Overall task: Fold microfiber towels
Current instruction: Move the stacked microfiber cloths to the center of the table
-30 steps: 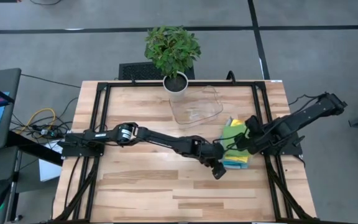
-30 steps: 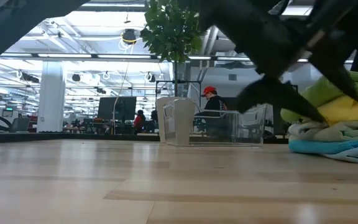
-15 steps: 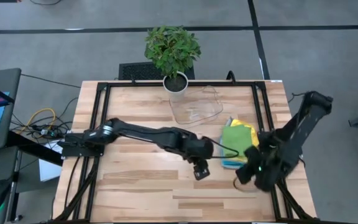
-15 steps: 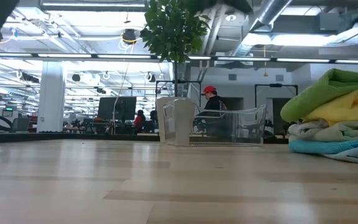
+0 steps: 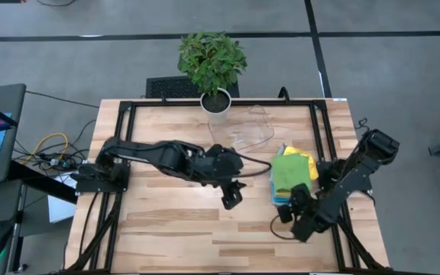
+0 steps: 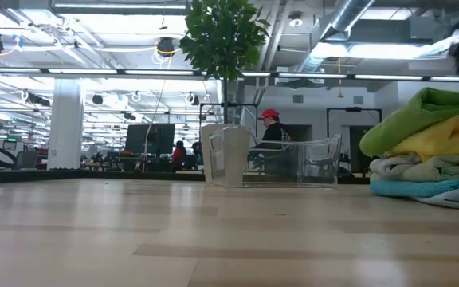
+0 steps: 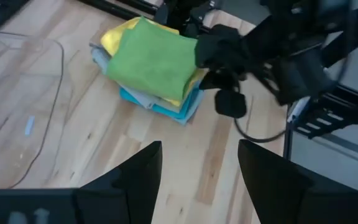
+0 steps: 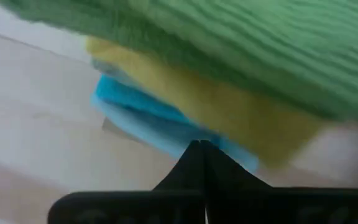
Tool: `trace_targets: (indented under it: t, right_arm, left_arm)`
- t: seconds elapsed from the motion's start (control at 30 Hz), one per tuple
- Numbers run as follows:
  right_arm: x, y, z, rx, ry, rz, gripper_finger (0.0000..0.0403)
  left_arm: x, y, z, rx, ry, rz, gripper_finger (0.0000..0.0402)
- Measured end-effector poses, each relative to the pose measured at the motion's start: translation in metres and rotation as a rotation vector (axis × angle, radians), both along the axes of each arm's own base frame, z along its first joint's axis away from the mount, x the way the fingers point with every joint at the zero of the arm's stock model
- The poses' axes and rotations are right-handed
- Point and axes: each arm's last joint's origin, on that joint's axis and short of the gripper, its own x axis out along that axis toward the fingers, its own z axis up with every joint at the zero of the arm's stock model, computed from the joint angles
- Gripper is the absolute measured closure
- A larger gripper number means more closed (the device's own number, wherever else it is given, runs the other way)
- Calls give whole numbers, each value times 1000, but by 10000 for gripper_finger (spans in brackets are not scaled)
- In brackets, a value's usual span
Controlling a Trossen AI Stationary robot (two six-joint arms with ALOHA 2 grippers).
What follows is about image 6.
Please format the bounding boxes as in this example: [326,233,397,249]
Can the person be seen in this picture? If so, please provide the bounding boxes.
[249,108,294,176]
[191,141,204,167]
[170,140,187,168]

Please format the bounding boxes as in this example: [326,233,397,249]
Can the white column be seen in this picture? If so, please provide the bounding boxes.
[48,78,84,171]

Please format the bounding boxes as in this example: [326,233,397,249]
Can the white plant pot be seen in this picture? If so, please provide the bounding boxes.
[200,124,251,187]

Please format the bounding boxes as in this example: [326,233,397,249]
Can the clear plastic bin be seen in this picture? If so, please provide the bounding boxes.
[207,125,342,188]

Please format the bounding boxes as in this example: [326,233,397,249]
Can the light blue teal-edged towel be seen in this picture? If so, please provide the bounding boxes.
[412,185,459,211]

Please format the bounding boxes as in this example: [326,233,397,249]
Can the bright green towel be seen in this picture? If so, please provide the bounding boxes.
[359,87,459,158]

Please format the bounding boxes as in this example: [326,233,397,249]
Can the black background monitor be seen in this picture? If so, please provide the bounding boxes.
[124,123,176,157]

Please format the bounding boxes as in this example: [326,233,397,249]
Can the grey waffle towel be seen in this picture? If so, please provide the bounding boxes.
[368,153,445,179]

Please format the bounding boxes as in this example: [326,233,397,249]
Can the bright blue ribbed towel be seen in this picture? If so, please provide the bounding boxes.
[370,178,459,199]

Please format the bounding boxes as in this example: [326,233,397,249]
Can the yellow towel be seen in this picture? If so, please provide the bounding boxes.
[386,113,459,163]

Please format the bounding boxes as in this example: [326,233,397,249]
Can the green leafy plant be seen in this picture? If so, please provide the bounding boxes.
[179,0,271,124]

